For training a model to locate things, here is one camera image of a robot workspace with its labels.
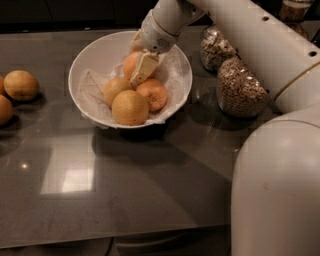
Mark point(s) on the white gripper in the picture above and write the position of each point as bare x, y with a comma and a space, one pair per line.
154, 36

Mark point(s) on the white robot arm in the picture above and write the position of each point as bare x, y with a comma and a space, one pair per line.
275, 199

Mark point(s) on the white bowl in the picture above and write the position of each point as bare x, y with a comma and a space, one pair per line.
96, 53

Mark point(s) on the white paper liner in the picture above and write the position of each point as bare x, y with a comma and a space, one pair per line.
91, 96

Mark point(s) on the back left glass jar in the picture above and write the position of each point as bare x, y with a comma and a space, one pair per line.
214, 48

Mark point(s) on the front glass cereal jar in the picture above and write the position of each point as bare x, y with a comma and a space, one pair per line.
238, 91

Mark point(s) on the large orange on table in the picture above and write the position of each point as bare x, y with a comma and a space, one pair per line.
21, 85

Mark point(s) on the back right glass jar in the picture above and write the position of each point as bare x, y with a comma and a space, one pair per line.
292, 14

